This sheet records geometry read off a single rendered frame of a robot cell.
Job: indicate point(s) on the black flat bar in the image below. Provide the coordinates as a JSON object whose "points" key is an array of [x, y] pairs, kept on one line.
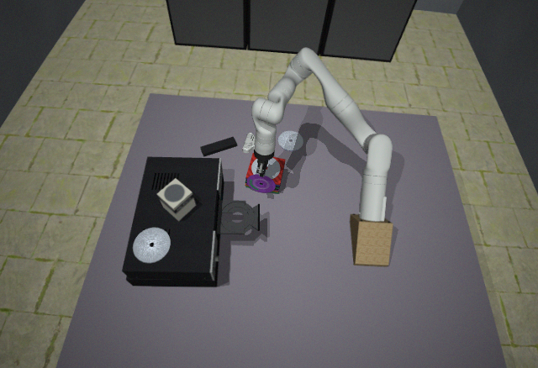
{"points": [[218, 146]]}

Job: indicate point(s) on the silver cd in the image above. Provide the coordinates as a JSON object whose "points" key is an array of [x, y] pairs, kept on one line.
{"points": [[297, 140], [272, 171], [147, 254]]}

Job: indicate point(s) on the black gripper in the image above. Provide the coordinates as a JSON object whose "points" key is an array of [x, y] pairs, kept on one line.
{"points": [[262, 161]]}

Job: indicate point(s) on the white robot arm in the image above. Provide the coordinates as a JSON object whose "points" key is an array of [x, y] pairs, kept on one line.
{"points": [[266, 114]]}

